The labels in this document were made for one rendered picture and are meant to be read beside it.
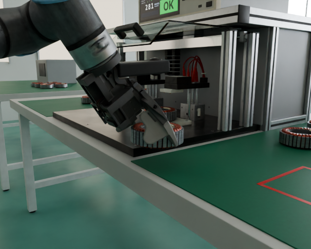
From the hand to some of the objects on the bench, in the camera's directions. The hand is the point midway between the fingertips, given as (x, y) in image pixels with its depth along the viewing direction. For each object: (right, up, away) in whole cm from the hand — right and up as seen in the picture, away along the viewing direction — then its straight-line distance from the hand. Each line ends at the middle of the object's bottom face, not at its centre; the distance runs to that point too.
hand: (158, 135), depth 61 cm
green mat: (+50, -5, +5) cm, 50 cm away
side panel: (+45, +2, +40) cm, 61 cm away
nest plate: (+1, +3, +34) cm, 34 cm away
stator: (+38, -3, +16) cm, 42 cm away
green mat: (-25, +16, +108) cm, 112 cm away
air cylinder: (+12, +4, +42) cm, 44 cm away
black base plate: (-5, +3, +44) cm, 45 cm away
